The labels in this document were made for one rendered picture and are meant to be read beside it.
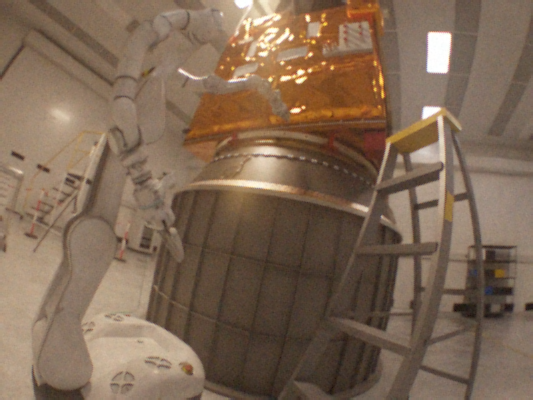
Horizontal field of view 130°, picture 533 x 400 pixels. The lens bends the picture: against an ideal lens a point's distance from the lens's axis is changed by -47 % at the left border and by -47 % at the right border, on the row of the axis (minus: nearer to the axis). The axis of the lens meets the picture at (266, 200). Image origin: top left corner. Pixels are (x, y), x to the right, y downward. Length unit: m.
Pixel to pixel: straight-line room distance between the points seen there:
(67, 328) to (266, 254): 0.95
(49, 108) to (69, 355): 8.21
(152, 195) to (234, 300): 0.84
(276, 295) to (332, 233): 0.45
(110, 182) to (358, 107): 1.51
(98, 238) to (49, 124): 7.94
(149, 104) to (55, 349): 0.80
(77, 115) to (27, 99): 1.95
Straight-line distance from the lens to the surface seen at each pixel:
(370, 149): 1.59
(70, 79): 9.15
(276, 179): 1.40
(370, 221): 1.08
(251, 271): 1.26
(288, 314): 1.28
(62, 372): 0.85
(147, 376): 0.80
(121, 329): 1.12
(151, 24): 0.72
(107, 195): 0.77
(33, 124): 8.51
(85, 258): 0.72
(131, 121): 0.59
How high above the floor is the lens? 0.78
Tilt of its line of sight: 15 degrees up
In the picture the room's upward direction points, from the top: 12 degrees clockwise
